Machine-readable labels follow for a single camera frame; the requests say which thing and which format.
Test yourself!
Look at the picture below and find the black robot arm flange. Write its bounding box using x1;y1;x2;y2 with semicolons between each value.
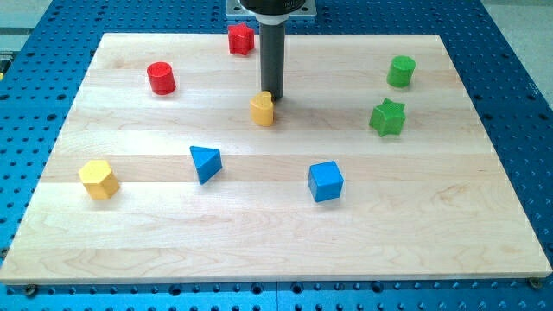
239;0;305;16

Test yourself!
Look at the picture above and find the blue cube block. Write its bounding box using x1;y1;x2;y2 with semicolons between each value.
308;161;344;202

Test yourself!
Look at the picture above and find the yellow hexagon block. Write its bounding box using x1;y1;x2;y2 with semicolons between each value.
78;160;120;200

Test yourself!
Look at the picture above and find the light wooden board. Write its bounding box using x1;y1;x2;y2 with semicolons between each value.
1;33;551;285

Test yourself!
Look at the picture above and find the red cylinder block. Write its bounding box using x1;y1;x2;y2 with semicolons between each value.
147;61;176;95

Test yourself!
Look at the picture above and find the silver mounting plate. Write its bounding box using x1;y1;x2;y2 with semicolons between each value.
225;0;317;20

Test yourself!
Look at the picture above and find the blue triangle block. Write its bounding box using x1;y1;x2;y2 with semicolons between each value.
189;146;222;185

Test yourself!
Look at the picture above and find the red star block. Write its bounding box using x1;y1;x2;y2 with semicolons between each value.
227;23;255;55

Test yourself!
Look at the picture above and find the green cylinder block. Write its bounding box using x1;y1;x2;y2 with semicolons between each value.
386;55;416;88

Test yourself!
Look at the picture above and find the green star block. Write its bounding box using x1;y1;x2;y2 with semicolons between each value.
369;98;406;136

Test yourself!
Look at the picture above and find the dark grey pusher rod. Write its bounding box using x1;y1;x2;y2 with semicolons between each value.
256;13;289;99

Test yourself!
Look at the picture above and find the yellow heart block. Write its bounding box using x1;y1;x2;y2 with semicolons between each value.
250;91;274;127

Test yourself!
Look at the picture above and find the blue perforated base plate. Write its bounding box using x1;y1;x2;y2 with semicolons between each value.
1;1;552;310

